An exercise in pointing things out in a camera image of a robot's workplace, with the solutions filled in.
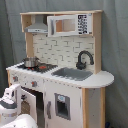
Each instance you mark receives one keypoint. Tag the grey ice dispenser panel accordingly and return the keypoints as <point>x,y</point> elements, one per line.
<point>62,106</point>

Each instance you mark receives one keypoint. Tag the grey range hood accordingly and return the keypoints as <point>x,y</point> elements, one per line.
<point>38,25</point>

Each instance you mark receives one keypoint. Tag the black toy stovetop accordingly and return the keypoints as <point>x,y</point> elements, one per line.
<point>41,67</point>

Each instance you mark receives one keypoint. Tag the small steel pot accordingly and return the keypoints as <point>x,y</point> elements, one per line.
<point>31,61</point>

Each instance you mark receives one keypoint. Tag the grey toy sink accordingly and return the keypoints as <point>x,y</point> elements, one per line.
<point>72,74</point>

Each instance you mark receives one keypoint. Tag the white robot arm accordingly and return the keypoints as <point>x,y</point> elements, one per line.
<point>10,110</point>

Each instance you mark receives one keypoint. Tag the white toy microwave door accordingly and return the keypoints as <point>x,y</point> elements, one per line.
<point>63,25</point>

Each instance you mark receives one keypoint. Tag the toy oven door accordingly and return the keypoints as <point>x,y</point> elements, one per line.
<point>28,104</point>

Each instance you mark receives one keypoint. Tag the red left stove knob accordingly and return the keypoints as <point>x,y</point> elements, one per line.
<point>15,78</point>

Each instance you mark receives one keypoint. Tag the red stove knob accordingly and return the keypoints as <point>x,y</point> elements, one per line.
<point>34,83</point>
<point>15,78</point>

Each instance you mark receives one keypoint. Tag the red right stove knob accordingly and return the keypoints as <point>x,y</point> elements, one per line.
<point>34,83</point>

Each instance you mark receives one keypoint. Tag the wooden toy kitchen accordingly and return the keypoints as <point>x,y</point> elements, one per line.
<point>81,51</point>

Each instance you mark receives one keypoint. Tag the grey cabinet door handle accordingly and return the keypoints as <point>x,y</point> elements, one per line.
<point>48,110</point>

